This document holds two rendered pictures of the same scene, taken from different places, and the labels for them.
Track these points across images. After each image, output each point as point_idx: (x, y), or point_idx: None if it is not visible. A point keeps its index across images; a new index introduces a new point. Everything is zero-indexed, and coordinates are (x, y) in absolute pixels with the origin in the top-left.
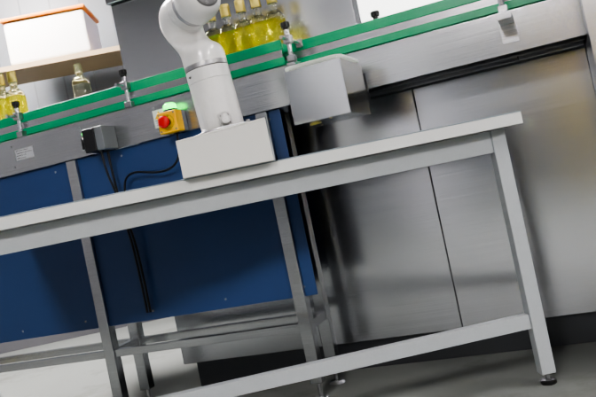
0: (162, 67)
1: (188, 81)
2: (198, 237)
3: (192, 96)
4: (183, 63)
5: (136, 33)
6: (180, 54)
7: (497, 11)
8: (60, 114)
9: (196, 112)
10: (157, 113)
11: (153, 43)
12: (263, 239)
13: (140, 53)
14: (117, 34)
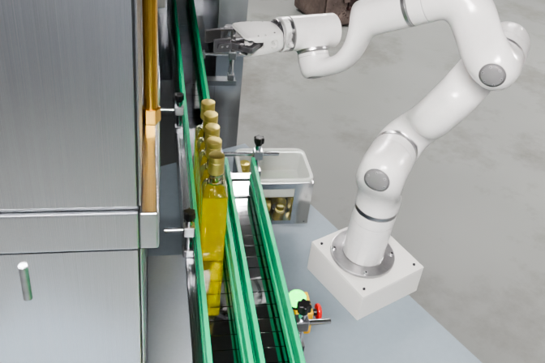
0: (145, 303)
1: (392, 224)
2: None
3: (389, 234)
4: (396, 211)
5: (143, 273)
6: (399, 203)
7: (233, 78)
8: None
9: (383, 248)
10: (312, 312)
11: (144, 271)
12: None
13: (144, 308)
14: (143, 304)
